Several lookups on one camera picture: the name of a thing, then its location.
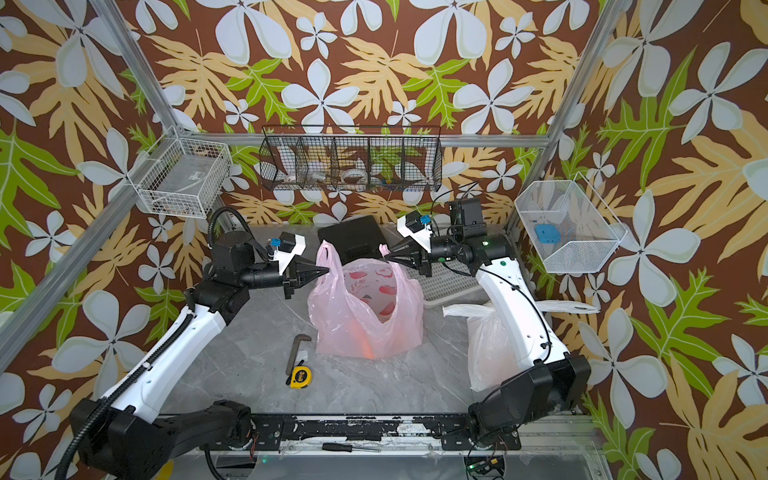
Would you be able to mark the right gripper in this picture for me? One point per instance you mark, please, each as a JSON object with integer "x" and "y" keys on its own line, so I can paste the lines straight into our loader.
{"x": 420, "y": 256}

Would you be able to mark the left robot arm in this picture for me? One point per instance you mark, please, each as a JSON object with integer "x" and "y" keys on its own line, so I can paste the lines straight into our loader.
{"x": 124, "y": 433}

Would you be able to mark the white tape roll in basket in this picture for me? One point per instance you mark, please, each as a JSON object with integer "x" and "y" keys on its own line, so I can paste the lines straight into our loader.
{"x": 354, "y": 176}

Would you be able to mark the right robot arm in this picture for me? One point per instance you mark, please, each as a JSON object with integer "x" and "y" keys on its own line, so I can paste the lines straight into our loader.
{"x": 547, "y": 378}

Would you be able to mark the white plastic perforated basket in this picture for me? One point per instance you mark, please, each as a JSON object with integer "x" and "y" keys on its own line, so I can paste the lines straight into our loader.
{"x": 456, "y": 276}

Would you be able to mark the blue object in basket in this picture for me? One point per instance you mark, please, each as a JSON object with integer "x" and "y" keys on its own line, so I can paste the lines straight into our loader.
{"x": 547, "y": 234}

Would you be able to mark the white plastic bag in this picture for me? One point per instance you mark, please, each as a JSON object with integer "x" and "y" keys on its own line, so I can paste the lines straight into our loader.
{"x": 492, "y": 359}

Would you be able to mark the black plastic tool case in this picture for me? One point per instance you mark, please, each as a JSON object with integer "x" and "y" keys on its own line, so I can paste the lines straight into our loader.
{"x": 355, "y": 239}

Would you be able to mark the large metal hex key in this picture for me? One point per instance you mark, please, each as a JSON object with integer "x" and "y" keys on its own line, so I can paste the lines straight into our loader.
{"x": 297, "y": 341}

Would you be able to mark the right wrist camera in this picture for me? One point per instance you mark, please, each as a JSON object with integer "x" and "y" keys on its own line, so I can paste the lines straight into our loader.
{"x": 418, "y": 227}

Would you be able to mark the white wire basket left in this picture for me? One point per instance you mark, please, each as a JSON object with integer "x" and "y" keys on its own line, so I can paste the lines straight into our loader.
{"x": 181, "y": 175}

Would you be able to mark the black wire basket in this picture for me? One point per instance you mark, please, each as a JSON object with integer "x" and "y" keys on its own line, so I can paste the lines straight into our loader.
{"x": 312, "y": 157}

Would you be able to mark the pink printed plastic bag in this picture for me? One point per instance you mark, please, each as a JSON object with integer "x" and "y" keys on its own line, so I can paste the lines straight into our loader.
{"x": 369, "y": 308}

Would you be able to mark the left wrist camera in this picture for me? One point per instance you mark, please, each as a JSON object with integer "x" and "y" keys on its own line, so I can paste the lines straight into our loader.
{"x": 284, "y": 248}

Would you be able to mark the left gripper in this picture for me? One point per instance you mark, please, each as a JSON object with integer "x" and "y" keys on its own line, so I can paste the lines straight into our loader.
{"x": 294, "y": 279}

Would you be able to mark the yellow tape measure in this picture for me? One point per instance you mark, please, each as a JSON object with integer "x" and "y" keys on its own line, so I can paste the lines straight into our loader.
{"x": 300, "y": 377}

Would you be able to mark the white mesh basket right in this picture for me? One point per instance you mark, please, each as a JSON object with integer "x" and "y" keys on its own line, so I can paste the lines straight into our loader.
{"x": 590, "y": 231}

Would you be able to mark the yellow tape roll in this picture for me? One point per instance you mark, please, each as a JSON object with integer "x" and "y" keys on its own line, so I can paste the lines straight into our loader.
{"x": 165, "y": 472}

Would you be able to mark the black screwdriver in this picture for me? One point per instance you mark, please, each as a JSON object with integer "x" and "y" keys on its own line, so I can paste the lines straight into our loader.
{"x": 346, "y": 448}

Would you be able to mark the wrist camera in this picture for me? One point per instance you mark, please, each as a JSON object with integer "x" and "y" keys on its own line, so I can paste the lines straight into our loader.
{"x": 284, "y": 248}
{"x": 418, "y": 227}

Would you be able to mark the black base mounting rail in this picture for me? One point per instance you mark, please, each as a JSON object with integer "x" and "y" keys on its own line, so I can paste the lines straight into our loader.
{"x": 451, "y": 432}

